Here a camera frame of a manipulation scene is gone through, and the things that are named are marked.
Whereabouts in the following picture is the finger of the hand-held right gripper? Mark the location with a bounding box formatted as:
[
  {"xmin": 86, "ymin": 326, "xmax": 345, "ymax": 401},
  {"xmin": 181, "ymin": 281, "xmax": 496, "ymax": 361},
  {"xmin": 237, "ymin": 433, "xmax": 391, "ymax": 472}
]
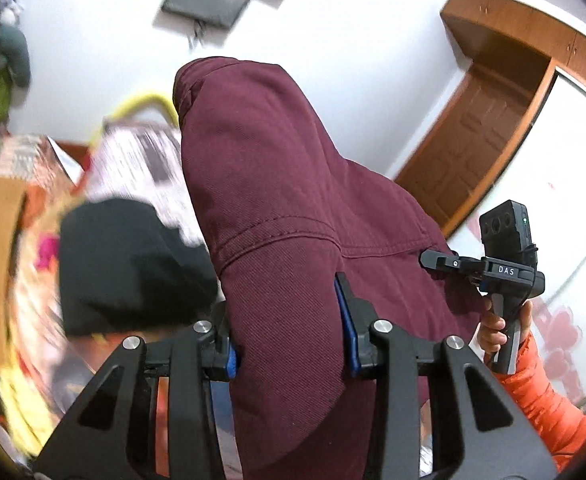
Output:
[{"xmin": 419, "ymin": 250, "xmax": 484, "ymax": 282}]

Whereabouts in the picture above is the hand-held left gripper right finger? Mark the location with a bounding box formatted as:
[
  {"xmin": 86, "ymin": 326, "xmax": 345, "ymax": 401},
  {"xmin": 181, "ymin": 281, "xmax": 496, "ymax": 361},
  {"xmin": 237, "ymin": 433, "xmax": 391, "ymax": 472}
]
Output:
[{"xmin": 333, "ymin": 272, "xmax": 560, "ymax": 480}]

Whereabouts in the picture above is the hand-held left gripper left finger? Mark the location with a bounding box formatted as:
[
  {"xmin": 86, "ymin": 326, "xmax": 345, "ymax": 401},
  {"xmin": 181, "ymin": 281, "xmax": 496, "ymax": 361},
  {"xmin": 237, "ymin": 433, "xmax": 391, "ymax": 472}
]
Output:
[{"xmin": 32, "ymin": 301, "xmax": 240, "ymax": 480}]

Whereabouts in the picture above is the maroon garment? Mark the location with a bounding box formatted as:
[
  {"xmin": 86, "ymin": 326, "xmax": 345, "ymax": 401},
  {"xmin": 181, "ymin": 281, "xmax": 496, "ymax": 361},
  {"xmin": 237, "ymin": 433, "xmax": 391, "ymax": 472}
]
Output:
[{"xmin": 173, "ymin": 57, "xmax": 484, "ymax": 480}]

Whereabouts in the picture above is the person's right forearm orange sleeve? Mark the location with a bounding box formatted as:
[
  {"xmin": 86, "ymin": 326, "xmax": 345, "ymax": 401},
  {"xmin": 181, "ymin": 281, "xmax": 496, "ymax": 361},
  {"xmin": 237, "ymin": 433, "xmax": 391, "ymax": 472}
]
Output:
[{"xmin": 493, "ymin": 332, "xmax": 586, "ymax": 471}]

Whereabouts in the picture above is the person's right hand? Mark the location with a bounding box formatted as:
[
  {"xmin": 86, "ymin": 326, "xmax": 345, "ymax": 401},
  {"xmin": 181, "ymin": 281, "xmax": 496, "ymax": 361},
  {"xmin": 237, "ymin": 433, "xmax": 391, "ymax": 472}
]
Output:
[{"xmin": 475, "ymin": 305, "xmax": 532, "ymax": 366}]

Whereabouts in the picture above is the white wardrobe sliding door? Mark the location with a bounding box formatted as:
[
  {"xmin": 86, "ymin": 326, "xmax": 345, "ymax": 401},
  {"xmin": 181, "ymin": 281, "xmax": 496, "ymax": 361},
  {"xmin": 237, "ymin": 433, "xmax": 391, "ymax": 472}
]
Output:
[{"xmin": 445, "ymin": 72, "xmax": 586, "ymax": 406}]

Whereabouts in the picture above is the wooden door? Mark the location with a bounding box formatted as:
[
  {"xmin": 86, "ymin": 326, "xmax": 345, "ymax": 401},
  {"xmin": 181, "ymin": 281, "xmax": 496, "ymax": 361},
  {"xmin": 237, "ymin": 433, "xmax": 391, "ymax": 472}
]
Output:
[{"xmin": 395, "ymin": 67, "xmax": 536, "ymax": 236}]

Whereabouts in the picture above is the black cloth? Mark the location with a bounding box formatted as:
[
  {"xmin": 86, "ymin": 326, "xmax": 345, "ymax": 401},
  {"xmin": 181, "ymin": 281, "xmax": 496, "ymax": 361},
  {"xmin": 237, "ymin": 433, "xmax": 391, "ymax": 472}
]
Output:
[{"xmin": 58, "ymin": 198, "xmax": 219, "ymax": 338}]

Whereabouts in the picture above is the yellow cloth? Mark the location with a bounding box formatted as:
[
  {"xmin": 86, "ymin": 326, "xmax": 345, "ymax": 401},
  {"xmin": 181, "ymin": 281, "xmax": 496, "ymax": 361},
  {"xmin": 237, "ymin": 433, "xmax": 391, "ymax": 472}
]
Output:
[{"xmin": 0, "ymin": 355, "xmax": 61, "ymax": 456}]

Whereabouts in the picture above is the printed blanket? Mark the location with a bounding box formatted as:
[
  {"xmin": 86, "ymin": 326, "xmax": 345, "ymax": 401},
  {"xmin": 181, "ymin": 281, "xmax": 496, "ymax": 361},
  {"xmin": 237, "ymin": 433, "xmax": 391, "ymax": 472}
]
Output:
[{"xmin": 0, "ymin": 127, "xmax": 234, "ymax": 461}]

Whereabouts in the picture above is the yellow curved tube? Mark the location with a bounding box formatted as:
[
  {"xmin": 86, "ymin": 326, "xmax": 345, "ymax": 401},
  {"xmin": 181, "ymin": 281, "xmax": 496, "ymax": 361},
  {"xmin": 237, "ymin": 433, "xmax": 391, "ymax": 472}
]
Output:
[{"xmin": 90, "ymin": 91, "xmax": 179, "ymax": 151}]

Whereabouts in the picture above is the grey-green stuffed toy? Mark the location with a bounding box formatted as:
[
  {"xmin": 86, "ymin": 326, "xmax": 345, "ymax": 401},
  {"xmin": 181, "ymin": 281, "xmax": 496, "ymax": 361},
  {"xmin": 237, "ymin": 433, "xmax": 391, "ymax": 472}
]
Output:
[{"xmin": 0, "ymin": 20, "xmax": 31, "ymax": 86}]

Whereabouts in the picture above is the wooden wardrobe frame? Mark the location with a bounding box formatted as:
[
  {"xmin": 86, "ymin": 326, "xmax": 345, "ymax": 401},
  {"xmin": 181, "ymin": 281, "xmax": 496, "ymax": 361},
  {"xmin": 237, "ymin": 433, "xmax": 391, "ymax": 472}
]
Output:
[{"xmin": 440, "ymin": 0, "xmax": 586, "ymax": 241}]

